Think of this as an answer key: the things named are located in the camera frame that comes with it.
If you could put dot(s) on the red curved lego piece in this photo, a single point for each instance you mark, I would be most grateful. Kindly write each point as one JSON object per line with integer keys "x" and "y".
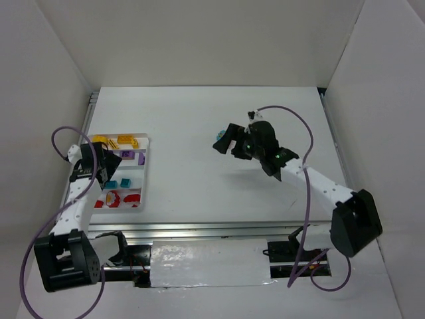
{"x": 132, "y": 200}

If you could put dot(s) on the red white flower lego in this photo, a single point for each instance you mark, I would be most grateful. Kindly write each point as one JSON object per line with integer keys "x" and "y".
{"x": 113, "y": 199}

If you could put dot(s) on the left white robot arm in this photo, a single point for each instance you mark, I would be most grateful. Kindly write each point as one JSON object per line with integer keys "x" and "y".
{"x": 66, "y": 257}

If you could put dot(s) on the yellow striped lego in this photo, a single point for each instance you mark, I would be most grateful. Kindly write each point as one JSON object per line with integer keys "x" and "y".
{"x": 113, "y": 145}

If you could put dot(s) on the small teal lego cube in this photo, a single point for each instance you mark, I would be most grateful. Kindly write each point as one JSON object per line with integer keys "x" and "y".
{"x": 125, "y": 183}

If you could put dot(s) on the white compartment sorting tray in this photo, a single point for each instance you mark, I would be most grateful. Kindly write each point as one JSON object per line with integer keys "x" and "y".
{"x": 127, "y": 169}

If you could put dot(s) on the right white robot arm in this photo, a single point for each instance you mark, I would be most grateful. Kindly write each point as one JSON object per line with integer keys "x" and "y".
{"x": 355, "y": 220}

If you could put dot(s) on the white foil cover panel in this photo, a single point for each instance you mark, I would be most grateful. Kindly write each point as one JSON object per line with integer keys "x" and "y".
{"x": 224, "y": 262}

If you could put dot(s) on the teal printed round lego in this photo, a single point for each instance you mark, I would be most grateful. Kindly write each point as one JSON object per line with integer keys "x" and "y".
{"x": 220, "y": 135}

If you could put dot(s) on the large yellow lego brick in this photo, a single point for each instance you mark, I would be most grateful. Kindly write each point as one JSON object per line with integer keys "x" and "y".
{"x": 125, "y": 139}

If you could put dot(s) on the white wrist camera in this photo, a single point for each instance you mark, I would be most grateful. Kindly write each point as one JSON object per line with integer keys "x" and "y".
{"x": 74, "y": 154}
{"x": 254, "y": 117}

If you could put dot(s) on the purple paw print lego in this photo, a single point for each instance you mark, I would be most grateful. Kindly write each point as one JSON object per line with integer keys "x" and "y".
{"x": 141, "y": 159}

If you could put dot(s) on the teal red small lego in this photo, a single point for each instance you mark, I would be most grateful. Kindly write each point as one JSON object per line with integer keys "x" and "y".
{"x": 112, "y": 184}

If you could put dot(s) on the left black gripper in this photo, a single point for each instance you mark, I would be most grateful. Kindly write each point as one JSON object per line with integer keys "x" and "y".
{"x": 108, "y": 167}

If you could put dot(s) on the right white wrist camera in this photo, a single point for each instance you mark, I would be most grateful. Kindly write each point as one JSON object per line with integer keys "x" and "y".
{"x": 254, "y": 117}

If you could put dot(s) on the red lego brick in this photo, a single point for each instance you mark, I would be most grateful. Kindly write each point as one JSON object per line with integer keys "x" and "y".
{"x": 99, "y": 204}

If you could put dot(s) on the purple brick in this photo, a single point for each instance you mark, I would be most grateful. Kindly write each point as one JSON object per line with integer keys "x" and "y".
{"x": 127, "y": 155}

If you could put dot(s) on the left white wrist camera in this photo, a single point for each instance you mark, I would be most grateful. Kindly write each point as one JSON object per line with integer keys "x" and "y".
{"x": 74, "y": 154}

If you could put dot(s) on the small yellow lego brick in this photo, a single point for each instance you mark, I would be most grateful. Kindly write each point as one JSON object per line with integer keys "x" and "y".
{"x": 99, "y": 138}

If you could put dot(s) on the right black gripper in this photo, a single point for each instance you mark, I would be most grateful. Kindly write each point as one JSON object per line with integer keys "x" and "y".
{"x": 239, "y": 143}

